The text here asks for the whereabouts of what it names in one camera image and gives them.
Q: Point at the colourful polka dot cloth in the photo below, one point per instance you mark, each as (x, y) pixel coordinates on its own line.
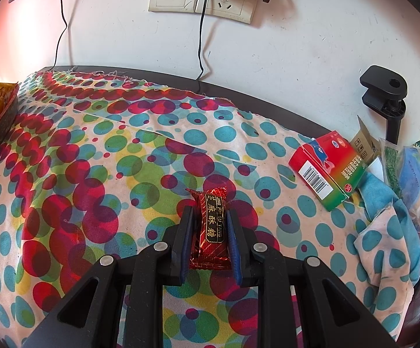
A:
(86, 188)

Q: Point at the red and green box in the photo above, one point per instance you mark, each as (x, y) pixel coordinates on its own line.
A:
(325, 166)

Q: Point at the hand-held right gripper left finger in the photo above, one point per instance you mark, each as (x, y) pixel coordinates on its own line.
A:
(187, 246)

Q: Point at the small cardboard box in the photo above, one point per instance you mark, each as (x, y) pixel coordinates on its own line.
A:
(364, 141)

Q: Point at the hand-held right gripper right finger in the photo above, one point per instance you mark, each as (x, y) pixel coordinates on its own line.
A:
(234, 253)

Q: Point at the black clamp mount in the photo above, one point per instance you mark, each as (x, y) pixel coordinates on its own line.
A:
(380, 83)

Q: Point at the green patterned plastic bag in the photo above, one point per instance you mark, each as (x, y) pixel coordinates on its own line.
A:
(391, 163)

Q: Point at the red candy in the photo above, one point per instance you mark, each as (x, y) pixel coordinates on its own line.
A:
(211, 232)

